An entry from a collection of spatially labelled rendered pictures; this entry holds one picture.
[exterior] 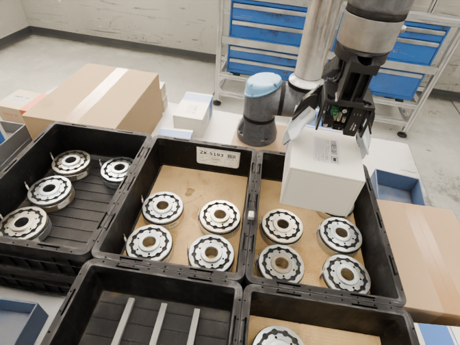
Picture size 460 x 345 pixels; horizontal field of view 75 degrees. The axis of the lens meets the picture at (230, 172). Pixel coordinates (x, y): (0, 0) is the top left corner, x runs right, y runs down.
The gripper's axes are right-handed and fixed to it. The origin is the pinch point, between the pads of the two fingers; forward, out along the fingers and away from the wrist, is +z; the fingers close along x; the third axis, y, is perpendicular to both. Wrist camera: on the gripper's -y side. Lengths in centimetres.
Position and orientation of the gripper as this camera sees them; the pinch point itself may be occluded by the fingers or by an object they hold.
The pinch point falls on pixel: (322, 148)
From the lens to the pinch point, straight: 59.7
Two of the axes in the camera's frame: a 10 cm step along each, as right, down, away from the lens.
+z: -0.7, 7.2, 6.9
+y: -2.1, 6.7, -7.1
